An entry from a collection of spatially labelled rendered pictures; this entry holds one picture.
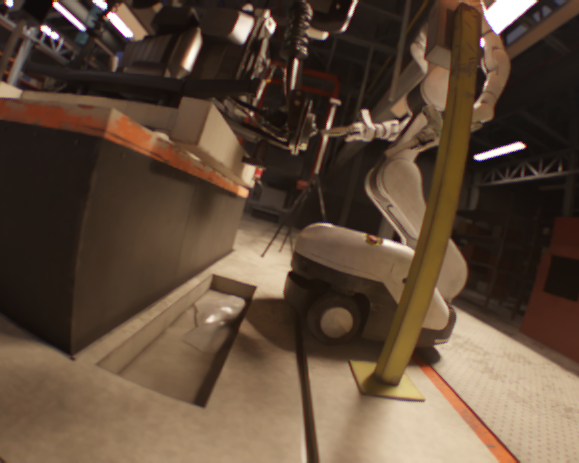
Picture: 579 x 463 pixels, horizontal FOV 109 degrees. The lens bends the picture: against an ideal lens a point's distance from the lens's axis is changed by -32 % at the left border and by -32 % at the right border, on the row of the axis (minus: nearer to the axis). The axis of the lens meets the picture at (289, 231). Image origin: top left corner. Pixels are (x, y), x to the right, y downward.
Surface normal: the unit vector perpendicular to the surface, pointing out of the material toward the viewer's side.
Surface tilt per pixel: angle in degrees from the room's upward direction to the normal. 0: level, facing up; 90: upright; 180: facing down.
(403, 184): 90
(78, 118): 90
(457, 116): 90
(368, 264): 90
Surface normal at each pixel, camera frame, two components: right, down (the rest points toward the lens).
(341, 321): 0.04, 0.06
